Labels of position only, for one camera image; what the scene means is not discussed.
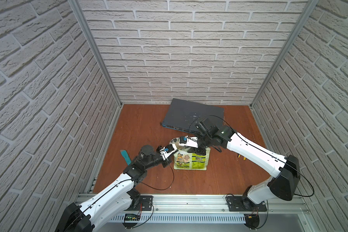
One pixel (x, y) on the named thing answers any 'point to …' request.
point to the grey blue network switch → (183, 115)
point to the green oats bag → (184, 160)
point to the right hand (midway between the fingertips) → (186, 149)
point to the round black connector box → (252, 221)
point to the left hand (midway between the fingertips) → (174, 145)
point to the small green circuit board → (132, 217)
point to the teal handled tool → (126, 156)
